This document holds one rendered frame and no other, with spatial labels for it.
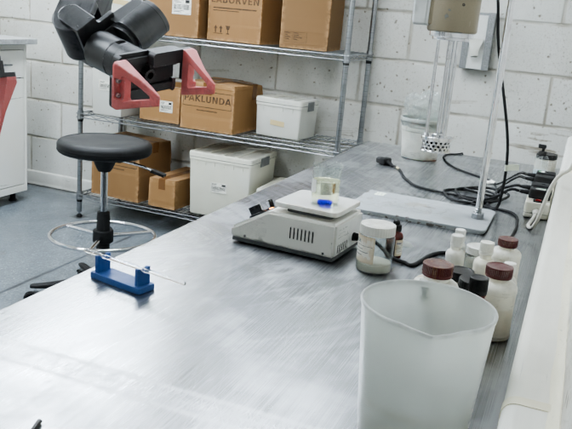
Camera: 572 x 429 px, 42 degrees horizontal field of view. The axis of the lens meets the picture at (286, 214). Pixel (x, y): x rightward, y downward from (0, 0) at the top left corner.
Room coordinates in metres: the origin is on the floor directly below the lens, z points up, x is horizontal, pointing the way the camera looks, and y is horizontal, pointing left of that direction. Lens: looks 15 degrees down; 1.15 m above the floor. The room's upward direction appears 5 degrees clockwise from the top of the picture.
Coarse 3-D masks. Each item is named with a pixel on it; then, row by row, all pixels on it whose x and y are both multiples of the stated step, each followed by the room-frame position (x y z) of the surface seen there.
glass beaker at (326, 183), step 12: (324, 168) 1.22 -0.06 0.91; (336, 168) 1.27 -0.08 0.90; (312, 180) 1.24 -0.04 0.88; (324, 180) 1.23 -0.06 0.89; (336, 180) 1.23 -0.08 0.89; (312, 192) 1.24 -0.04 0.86; (324, 192) 1.23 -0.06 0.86; (336, 192) 1.23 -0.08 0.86; (312, 204) 1.24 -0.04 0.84; (324, 204) 1.23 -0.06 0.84; (336, 204) 1.24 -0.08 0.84
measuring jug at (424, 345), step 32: (384, 288) 0.71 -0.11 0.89; (416, 288) 0.72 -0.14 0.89; (448, 288) 0.71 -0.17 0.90; (384, 320) 0.62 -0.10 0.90; (416, 320) 0.72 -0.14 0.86; (448, 320) 0.71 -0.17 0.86; (480, 320) 0.68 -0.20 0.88; (384, 352) 0.62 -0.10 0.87; (416, 352) 0.60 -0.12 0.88; (448, 352) 0.60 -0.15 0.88; (480, 352) 0.62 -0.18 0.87; (384, 384) 0.62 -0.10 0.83; (416, 384) 0.60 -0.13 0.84; (448, 384) 0.60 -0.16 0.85; (384, 416) 0.62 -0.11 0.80; (416, 416) 0.60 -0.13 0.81; (448, 416) 0.61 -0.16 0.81
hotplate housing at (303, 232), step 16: (240, 224) 1.27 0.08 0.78; (256, 224) 1.25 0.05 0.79; (272, 224) 1.24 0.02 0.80; (288, 224) 1.23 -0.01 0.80; (304, 224) 1.21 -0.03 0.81; (320, 224) 1.20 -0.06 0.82; (336, 224) 1.20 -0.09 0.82; (352, 224) 1.26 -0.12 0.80; (240, 240) 1.27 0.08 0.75; (256, 240) 1.26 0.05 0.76; (272, 240) 1.24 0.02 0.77; (288, 240) 1.23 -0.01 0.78; (304, 240) 1.21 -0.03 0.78; (320, 240) 1.20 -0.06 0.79; (336, 240) 1.20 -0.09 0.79; (352, 240) 1.26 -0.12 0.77; (320, 256) 1.20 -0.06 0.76; (336, 256) 1.21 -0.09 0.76
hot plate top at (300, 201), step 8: (296, 192) 1.32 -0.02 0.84; (304, 192) 1.32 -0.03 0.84; (280, 200) 1.25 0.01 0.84; (288, 200) 1.26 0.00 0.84; (296, 200) 1.26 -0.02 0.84; (304, 200) 1.27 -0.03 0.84; (344, 200) 1.29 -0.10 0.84; (352, 200) 1.30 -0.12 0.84; (288, 208) 1.23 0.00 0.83; (296, 208) 1.23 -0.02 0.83; (304, 208) 1.22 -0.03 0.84; (312, 208) 1.22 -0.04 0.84; (320, 208) 1.22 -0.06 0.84; (328, 208) 1.23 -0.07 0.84; (336, 208) 1.23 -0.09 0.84; (344, 208) 1.24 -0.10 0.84; (352, 208) 1.26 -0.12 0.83; (328, 216) 1.20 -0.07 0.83; (336, 216) 1.20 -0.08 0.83
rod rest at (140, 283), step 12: (108, 252) 1.05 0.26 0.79; (96, 264) 1.03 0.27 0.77; (108, 264) 1.05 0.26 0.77; (96, 276) 1.03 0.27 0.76; (108, 276) 1.02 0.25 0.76; (120, 276) 1.03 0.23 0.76; (132, 276) 1.03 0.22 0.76; (144, 276) 1.00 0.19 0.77; (120, 288) 1.00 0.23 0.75; (132, 288) 0.99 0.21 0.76; (144, 288) 0.99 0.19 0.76
